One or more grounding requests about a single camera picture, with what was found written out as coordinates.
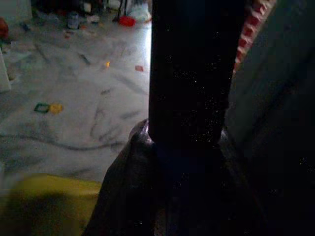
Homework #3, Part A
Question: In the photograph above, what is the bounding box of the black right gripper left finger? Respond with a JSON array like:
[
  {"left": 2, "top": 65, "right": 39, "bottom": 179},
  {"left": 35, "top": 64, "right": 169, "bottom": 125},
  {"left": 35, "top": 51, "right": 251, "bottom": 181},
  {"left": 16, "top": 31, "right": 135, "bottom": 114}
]
[{"left": 83, "top": 118, "right": 161, "bottom": 236}]

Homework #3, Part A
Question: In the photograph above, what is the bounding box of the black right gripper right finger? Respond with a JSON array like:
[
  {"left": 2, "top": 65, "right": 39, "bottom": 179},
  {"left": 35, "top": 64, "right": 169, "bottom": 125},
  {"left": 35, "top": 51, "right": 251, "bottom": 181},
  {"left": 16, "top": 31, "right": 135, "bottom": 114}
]
[{"left": 220, "top": 127, "right": 273, "bottom": 236}]

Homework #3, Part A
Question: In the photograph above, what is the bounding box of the black broom handle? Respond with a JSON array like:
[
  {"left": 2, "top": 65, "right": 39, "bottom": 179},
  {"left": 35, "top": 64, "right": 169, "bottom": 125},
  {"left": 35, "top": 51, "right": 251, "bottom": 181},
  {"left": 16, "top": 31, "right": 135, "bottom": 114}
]
[{"left": 148, "top": 0, "right": 248, "bottom": 236}]

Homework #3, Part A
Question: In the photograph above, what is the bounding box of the yellow plastic object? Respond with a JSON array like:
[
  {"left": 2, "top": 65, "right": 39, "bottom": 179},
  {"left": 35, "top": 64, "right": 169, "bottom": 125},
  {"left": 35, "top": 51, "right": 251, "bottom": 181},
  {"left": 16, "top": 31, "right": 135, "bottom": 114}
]
[{"left": 0, "top": 173, "right": 102, "bottom": 236}]

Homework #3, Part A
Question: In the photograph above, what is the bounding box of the yellow toy piece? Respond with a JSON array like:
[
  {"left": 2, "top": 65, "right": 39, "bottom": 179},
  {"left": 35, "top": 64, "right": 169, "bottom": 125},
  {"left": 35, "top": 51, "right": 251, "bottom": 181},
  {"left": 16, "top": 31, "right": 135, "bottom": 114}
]
[{"left": 50, "top": 103, "right": 64, "bottom": 115}]

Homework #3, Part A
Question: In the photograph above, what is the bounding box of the green square toy piece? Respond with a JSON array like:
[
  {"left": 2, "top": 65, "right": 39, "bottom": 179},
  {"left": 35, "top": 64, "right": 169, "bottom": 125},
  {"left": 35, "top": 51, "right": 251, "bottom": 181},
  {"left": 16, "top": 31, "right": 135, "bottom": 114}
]
[{"left": 33, "top": 102, "right": 51, "bottom": 114}]

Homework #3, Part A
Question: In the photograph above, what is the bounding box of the red plastic dustpan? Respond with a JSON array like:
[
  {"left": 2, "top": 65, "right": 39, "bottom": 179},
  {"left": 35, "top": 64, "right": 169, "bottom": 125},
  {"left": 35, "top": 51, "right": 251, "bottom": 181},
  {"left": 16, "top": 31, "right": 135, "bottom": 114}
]
[{"left": 119, "top": 15, "right": 136, "bottom": 27}]

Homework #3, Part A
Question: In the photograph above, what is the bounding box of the pink toothed plastic strip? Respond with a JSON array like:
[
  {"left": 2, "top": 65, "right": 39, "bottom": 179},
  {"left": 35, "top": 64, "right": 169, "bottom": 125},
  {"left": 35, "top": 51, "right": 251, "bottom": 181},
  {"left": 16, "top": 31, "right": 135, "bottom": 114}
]
[{"left": 233, "top": 0, "right": 277, "bottom": 72}]

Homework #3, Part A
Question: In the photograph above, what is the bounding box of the white plastic bag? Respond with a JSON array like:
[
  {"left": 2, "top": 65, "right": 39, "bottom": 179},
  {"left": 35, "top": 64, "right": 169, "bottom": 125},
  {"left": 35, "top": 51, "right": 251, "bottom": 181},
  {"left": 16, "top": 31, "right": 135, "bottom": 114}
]
[{"left": 127, "top": 4, "right": 152, "bottom": 22}]

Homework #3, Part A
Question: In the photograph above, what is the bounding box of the grey round jar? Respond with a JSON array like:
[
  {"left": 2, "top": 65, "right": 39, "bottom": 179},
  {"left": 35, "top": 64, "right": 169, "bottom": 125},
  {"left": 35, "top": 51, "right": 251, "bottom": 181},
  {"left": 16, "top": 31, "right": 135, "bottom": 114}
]
[{"left": 67, "top": 11, "right": 80, "bottom": 30}]

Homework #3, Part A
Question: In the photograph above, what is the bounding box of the orange round object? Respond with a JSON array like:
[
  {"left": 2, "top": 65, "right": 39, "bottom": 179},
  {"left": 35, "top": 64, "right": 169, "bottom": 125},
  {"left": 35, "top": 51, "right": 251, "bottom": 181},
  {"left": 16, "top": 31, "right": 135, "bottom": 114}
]
[{"left": 0, "top": 17, "right": 9, "bottom": 39}]

